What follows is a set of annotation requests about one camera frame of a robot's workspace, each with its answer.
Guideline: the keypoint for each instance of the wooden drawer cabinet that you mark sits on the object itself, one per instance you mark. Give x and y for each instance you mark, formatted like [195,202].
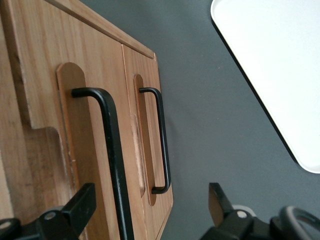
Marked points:
[8,95]

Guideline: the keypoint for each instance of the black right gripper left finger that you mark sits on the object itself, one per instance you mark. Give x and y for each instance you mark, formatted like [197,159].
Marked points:
[75,212]

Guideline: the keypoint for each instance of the beige plastic tray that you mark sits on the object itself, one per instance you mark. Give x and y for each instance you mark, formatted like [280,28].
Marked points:
[275,62]

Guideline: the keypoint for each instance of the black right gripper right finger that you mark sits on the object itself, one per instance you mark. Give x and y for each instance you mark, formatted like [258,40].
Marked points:
[230,225]

